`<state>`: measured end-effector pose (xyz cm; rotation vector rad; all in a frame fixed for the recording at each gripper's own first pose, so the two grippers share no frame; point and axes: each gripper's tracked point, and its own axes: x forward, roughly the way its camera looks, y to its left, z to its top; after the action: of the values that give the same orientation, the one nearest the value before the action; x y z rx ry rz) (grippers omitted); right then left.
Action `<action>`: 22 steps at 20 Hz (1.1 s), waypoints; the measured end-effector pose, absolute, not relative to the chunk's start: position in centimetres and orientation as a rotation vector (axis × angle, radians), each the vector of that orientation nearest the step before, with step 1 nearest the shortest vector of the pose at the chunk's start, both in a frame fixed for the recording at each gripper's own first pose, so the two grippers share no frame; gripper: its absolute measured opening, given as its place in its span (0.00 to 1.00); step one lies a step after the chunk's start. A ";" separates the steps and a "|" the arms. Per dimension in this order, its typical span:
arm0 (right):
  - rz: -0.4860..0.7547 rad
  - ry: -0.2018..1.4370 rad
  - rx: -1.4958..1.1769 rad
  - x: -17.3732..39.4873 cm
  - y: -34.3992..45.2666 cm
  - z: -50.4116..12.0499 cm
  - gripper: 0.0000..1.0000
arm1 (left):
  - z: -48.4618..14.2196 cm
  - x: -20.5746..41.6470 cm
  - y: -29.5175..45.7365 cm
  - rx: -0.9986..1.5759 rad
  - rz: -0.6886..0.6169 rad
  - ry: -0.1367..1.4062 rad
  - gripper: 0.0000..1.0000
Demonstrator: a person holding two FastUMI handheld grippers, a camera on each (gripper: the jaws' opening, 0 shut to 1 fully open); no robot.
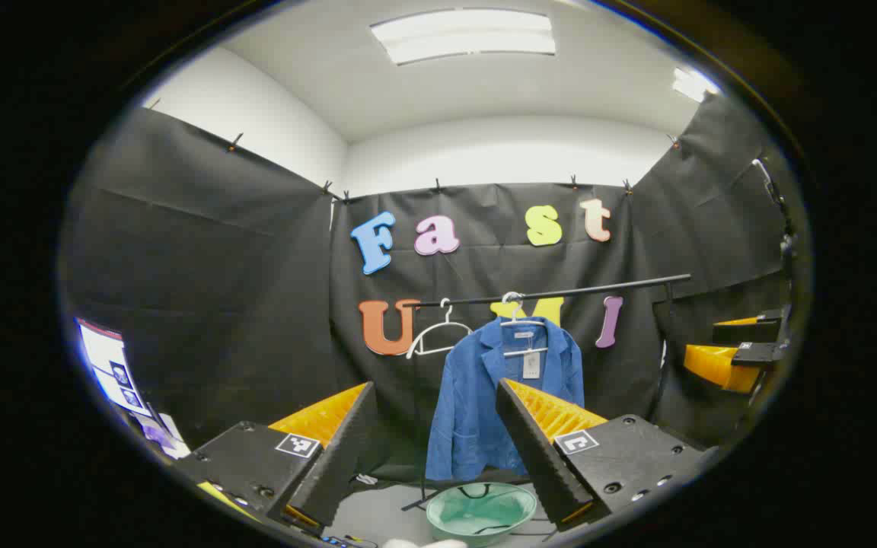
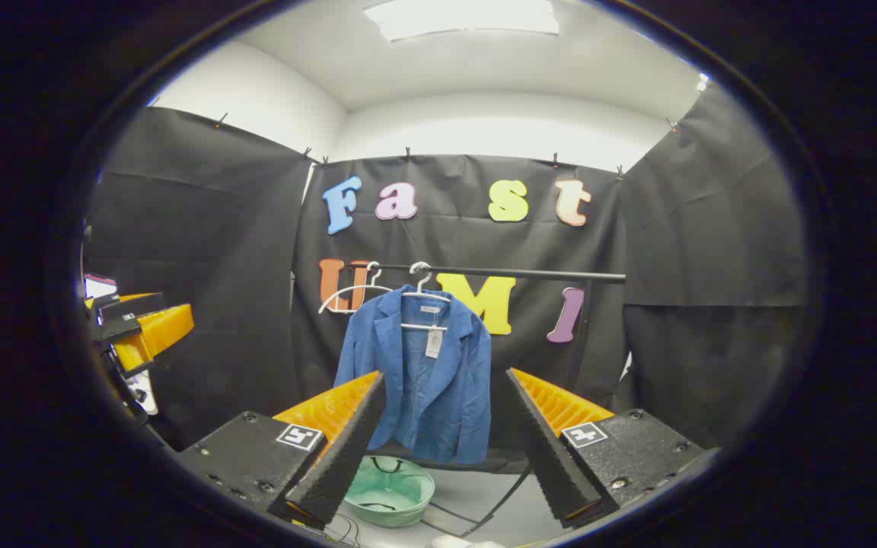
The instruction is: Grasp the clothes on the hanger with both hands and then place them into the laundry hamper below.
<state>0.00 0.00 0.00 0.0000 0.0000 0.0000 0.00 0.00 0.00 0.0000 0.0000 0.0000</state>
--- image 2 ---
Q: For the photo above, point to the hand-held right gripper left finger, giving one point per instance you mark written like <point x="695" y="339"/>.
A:
<point x="347" y="449"/>

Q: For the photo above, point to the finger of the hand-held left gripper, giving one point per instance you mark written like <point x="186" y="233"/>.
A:
<point x="157" y="331"/>
<point x="130" y="307"/>

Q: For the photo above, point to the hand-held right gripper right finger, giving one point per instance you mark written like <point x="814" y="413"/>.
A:
<point x="549" y="449"/>

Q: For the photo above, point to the green laundry hamper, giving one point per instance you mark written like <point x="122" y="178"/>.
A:
<point x="389" y="491"/>

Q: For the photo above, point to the blue jacket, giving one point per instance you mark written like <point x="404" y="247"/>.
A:
<point x="446" y="396"/>

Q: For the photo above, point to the white clothes hanger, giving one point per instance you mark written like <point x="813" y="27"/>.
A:
<point x="421" y="293"/>
<point x="355" y="291"/>

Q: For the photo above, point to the black clothes rack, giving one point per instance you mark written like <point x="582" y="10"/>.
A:
<point x="530" y="273"/>

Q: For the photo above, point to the ceiling light panel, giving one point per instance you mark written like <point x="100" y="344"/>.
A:
<point x="461" y="17"/>

